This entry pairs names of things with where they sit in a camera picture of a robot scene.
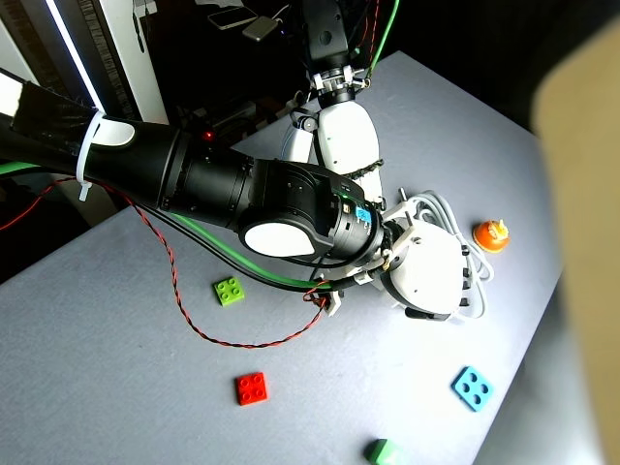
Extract white zip tie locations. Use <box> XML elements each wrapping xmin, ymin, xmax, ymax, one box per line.
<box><xmin>75</xmin><ymin>110</ymin><xmax>106</xmax><ymax>202</ymax></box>

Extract blue four-hole block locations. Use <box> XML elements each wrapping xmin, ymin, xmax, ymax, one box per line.
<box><xmin>450</xmin><ymin>365</ymin><xmax>495</xmax><ymax>413</ymax></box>

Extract green cube letter Y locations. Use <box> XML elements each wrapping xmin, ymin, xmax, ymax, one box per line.
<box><xmin>363</xmin><ymin>438</ymin><xmax>411</xmax><ymax>465</ymax></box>

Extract grey tablecloth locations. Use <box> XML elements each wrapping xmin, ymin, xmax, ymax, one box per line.
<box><xmin>0</xmin><ymin>50</ymin><xmax>566</xmax><ymax>465</ymax></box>

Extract grey coiled power cable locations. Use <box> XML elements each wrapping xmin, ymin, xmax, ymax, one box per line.
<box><xmin>406</xmin><ymin>190</ymin><xmax>495</xmax><ymax>321</ymax></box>

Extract blurred tan panel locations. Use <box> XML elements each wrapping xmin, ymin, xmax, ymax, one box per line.
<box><xmin>530</xmin><ymin>14</ymin><xmax>620</xmax><ymax>465</ymax></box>

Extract bright light strip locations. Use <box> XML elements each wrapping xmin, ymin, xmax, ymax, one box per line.
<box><xmin>44</xmin><ymin>0</ymin><xmax>106</xmax><ymax>110</ymax></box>

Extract orange round toy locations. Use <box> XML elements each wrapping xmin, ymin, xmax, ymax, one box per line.
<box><xmin>472</xmin><ymin>218</ymin><xmax>511</xmax><ymax>255</ymax></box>

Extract green robot cable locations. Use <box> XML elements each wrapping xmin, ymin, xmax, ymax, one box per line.
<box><xmin>0</xmin><ymin>161</ymin><xmax>335</xmax><ymax>292</ymax></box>
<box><xmin>366</xmin><ymin>0</ymin><xmax>401</xmax><ymax>79</ymax></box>

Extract smartphone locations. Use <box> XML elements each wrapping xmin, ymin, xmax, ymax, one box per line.
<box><xmin>207</xmin><ymin>5</ymin><xmax>261</xmax><ymax>31</ymax></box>

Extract grey flat device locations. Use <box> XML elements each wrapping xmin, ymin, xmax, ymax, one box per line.
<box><xmin>241</xmin><ymin>15</ymin><xmax>280</xmax><ymax>43</ymax></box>

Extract white upright panel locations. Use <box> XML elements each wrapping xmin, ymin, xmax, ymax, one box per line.
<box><xmin>99</xmin><ymin>0</ymin><xmax>170</xmax><ymax>125</ymax></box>

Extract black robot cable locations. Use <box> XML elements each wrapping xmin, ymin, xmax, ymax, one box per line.
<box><xmin>135</xmin><ymin>205</ymin><xmax>340</xmax><ymax>293</ymax></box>

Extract red building brick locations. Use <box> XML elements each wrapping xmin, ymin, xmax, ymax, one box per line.
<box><xmin>234</xmin><ymin>371</ymin><xmax>269</xmax><ymax>406</ymax></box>

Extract lime green building brick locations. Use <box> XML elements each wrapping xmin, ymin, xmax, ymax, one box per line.
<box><xmin>212</xmin><ymin>276</ymin><xmax>246</xmax><ymax>307</ymax></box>

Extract red black twisted wire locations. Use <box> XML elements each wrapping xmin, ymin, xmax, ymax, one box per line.
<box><xmin>0</xmin><ymin>176</ymin><xmax>330</xmax><ymax>349</ymax></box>
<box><xmin>362</xmin><ymin>0</ymin><xmax>384</xmax><ymax>69</ymax></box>

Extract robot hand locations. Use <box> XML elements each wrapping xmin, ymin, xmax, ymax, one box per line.
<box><xmin>382</xmin><ymin>225</ymin><xmax>474</xmax><ymax>324</ymax></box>
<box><xmin>280</xmin><ymin>99</ymin><xmax>388</xmax><ymax>210</ymax></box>

